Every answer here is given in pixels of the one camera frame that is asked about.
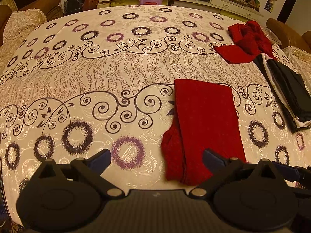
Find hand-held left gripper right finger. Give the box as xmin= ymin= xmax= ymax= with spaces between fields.
xmin=189 ymin=149 xmax=283 ymax=200

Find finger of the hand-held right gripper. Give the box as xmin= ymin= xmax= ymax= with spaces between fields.
xmin=272 ymin=161 xmax=311 ymax=183

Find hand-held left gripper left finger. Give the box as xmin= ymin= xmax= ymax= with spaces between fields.
xmin=33 ymin=149 xmax=124 ymax=200

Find red pants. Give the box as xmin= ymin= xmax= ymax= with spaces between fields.
xmin=161 ymin=78 xmax=247 ymax=185

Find black pants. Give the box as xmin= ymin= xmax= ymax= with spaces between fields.
xmin=267 ymin=59 xmax=311 ymax=123

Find red long-sleeve top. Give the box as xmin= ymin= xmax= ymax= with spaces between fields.
xmin=214 ymin=21 xmax=277 ymax=65

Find printed bedspread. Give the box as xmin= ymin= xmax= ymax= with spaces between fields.
xmin=0 ymin=3 xmax=311 ymax=199

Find cream folded garment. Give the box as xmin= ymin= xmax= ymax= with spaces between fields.
xmin=261 ymin=53 xmax=311 ymax=128

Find black folded garment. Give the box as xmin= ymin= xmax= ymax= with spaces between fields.
xmin=254 ymin=55 xmax=311 ymax=134

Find cream lace armchair cover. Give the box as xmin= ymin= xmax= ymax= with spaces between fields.
xmin=282 ymin=46 xmax=311 ymax=78

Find brown leather armchair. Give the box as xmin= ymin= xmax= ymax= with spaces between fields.
xmin=266 ymin=17 xmax=311 ymax=50

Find cream fluffy pillow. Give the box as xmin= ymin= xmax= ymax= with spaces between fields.
xmin=0 ymin=10 xmax=48 ymax=71

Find black bag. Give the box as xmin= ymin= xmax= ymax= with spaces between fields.
xmin=64 ymin=0 xmax=85 ymax=15

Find brown leather sofa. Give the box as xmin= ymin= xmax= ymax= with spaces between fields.
xmin=0 ymin=0 xmax=64 ymax=46

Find beige curtain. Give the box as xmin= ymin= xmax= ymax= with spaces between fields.
xmin=0 ymin=0 xmax=20 ymax=11

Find small wall picture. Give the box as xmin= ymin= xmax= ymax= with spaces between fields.
xmin=264 ymin=0 xmax=277 ymax=12

